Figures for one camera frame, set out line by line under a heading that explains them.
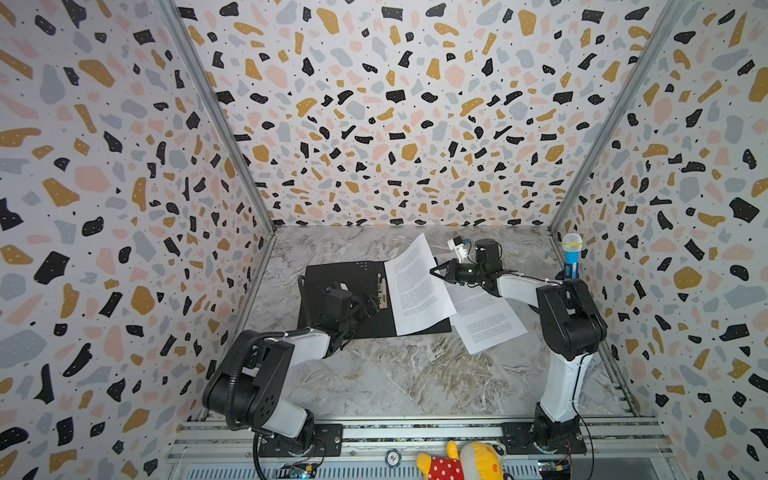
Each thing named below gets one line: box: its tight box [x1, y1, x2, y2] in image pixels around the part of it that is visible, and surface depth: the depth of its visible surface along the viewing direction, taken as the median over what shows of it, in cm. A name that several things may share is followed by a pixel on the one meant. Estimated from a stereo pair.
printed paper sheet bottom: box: [445, 283, 528, 355], surface depth 97 cm
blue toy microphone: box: [562, 233, 583, 280], surface depth 85 cm
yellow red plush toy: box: [416, 441, 503, 480], surface depth 67 cm
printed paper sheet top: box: [384, 233, 457, 336], surface depth 99 cm
